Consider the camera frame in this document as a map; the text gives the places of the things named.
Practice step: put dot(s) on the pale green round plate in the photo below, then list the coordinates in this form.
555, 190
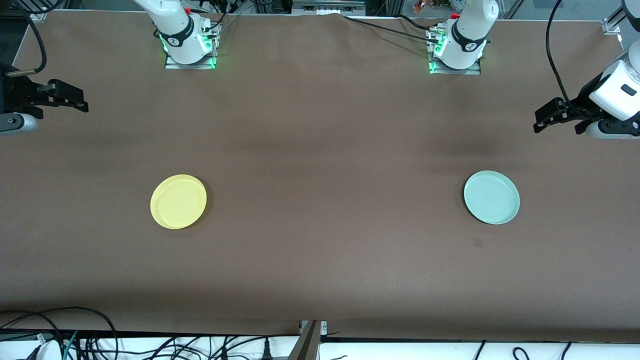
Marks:
491, 197

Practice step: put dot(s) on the brown table cover sheet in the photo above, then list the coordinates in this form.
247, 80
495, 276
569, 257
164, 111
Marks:
320, 260

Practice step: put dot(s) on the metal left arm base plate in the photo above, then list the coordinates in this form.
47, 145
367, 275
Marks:
436, 67

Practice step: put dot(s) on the grey metal rail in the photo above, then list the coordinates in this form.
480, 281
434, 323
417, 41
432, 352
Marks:
327, 7

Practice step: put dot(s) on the yellow round plate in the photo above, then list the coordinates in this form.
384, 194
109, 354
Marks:
178, 202

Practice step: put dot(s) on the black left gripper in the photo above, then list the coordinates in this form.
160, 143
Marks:
579, 104

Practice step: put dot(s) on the metal corner bracket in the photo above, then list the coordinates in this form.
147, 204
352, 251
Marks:
612, 26
38, 16

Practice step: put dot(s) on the aluminium frame profile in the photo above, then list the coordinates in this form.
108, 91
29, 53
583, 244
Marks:
307, 342

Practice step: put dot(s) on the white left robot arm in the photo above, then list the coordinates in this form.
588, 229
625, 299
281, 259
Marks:
470, 35

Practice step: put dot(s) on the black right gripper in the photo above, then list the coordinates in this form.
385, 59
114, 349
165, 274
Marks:
19, 93

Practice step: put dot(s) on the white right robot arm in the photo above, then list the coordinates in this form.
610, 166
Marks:
175, 30

